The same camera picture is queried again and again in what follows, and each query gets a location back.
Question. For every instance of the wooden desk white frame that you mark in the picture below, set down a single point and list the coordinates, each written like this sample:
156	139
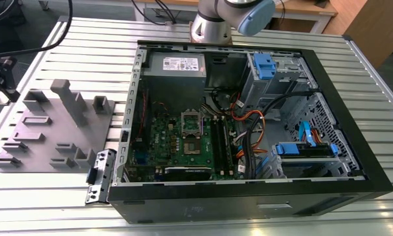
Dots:
314	8

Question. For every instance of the CPU socket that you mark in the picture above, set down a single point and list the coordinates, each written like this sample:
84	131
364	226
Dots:
192	148

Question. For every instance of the grey power supply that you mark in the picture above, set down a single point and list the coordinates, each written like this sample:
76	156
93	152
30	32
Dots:
165	91

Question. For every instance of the black graphics card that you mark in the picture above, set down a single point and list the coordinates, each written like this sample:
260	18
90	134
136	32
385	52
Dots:
186	172

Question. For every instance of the grey metal drive cage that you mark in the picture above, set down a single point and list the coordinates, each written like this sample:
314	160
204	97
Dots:
274	86

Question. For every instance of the blue drive bay latch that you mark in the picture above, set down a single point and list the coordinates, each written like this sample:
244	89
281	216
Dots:
265	66

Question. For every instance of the black bin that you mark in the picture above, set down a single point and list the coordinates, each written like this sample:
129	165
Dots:
2	39

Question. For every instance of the brown wooden cabinet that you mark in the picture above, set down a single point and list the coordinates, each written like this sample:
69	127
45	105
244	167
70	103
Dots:
380	29

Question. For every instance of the black PC case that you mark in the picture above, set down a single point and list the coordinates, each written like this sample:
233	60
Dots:
216	206

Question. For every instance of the green motherboard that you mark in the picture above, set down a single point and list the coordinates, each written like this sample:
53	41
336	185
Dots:
169	157

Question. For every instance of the metal slot bracket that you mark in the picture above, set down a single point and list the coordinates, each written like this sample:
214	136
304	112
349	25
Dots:
102	172

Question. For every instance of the grey metal disk cage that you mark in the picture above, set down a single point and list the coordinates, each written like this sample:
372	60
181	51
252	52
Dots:
314	161

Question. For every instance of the hard disk in blue carrier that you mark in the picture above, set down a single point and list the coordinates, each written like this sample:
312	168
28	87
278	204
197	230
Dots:
290	149

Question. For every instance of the grey parts rack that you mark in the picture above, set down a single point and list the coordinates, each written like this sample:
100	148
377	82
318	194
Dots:
61	127

